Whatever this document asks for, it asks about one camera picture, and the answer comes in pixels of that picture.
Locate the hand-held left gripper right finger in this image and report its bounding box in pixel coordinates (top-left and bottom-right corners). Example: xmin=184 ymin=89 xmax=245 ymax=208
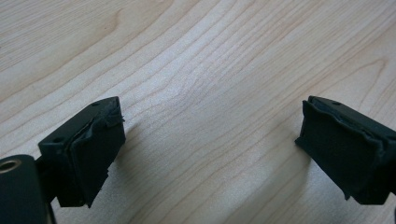
xmin=294 ymin=95 xmax=396 ymax=205

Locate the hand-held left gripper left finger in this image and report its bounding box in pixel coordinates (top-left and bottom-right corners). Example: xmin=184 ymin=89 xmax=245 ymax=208
xmin=37 ymin=96 xmax=127 ymax=209

